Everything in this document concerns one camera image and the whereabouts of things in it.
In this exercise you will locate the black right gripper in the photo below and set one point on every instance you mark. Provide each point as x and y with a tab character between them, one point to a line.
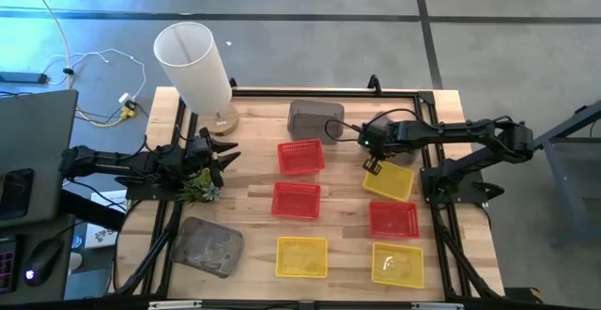
389	141

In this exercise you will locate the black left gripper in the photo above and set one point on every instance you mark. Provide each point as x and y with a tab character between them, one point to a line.
202	155

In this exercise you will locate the yellow plastic mesh basket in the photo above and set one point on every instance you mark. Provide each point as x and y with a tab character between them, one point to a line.
301	257
393	184
398	265

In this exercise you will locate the red plastic mesh basket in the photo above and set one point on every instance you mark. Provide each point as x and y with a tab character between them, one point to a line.
393	220
296	200
300	157

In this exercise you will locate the grey translucent plastic bin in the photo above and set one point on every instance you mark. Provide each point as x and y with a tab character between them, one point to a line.
206	246
310	122

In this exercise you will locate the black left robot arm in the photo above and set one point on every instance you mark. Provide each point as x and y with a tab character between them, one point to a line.
108	162

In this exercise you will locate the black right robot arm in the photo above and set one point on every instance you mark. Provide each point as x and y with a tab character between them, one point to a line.
460	131

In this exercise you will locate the round wooden lamp base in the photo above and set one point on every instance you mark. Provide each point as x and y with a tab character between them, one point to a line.
226	123

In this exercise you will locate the small green succulent plant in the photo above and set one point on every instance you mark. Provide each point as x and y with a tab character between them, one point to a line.
202	187

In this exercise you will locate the white cylindrical lamp shade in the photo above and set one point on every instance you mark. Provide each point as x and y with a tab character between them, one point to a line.
197	75

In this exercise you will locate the yellow plug connector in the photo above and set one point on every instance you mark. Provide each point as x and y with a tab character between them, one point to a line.
127	112

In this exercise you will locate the white power adapter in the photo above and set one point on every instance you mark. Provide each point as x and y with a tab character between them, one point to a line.
126	98

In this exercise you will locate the black metal bar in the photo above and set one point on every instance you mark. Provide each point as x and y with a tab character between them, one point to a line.
89	211

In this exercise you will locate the white printed box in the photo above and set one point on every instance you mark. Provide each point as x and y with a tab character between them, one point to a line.
101	236

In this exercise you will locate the grey laptop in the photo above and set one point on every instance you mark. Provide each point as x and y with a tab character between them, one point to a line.
37	136

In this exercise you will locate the black box with orange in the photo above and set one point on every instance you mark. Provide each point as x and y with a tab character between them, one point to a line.
521	295

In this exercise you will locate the grey metal cart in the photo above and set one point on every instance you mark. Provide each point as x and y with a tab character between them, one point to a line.
577	183

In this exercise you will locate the black computer mouse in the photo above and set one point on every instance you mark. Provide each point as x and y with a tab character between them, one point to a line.
44	258

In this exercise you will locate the black phone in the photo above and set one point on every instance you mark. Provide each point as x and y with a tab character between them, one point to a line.
14	195

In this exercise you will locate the black power strip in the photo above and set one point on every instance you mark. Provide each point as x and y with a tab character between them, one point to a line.
21	77

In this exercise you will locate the dark grey desk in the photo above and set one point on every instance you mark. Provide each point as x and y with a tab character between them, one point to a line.
47	293

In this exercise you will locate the black backlit keyboard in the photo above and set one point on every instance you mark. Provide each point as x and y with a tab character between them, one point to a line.
7	268

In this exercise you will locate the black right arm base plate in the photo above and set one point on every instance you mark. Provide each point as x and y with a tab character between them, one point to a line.
429	178

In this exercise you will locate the black frame clamp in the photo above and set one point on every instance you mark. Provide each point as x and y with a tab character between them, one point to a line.
233	82
374	83

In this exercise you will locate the black aluminium table frame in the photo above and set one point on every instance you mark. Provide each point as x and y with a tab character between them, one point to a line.
263	93

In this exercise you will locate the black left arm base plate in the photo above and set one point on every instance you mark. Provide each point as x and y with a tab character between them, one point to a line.
141	192

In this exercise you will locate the white bracket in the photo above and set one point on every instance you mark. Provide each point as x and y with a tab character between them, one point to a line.
174	305
436	305

